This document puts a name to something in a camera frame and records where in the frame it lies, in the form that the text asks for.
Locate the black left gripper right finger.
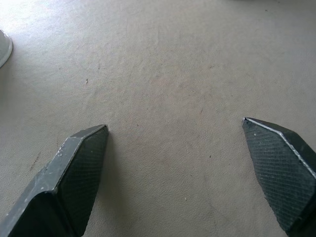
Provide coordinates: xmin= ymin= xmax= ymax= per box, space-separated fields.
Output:
xmin=241 ymin=117 xmax=316 ymax=237

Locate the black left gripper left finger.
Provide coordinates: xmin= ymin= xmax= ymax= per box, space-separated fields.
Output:
xmin=0 ymin=124 xmax=109 ymax=237

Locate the white round dish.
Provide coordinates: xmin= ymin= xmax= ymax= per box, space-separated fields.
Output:
xmin=0 ymin=29 xmax=13 ymax=69

